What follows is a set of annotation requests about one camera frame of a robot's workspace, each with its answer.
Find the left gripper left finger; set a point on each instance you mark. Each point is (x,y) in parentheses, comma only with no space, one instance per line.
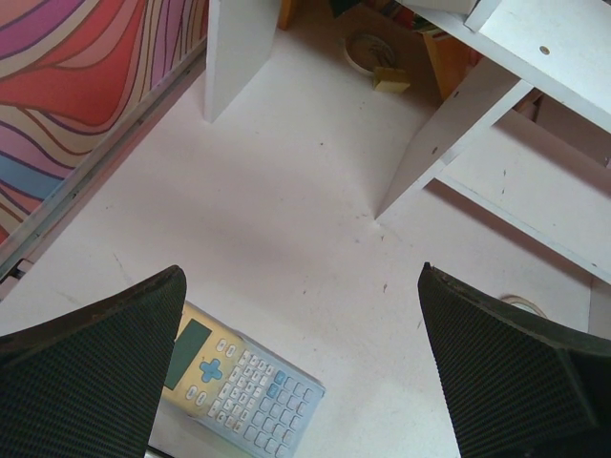
(88,383)

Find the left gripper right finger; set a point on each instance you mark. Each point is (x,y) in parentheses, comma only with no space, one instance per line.
(515,384)

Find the clear tape roll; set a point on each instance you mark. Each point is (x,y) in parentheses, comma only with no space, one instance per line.
(523,304)

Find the white wooden bookshelf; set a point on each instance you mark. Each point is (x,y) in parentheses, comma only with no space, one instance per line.
(540,179)

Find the yellow grey calculator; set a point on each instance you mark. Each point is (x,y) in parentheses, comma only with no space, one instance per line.
(234,386)

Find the small books behind shelf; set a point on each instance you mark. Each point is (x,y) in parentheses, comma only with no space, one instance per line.
(451,59)

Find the yellow block under shelf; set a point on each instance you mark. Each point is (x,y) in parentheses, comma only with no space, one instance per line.
(390,80)

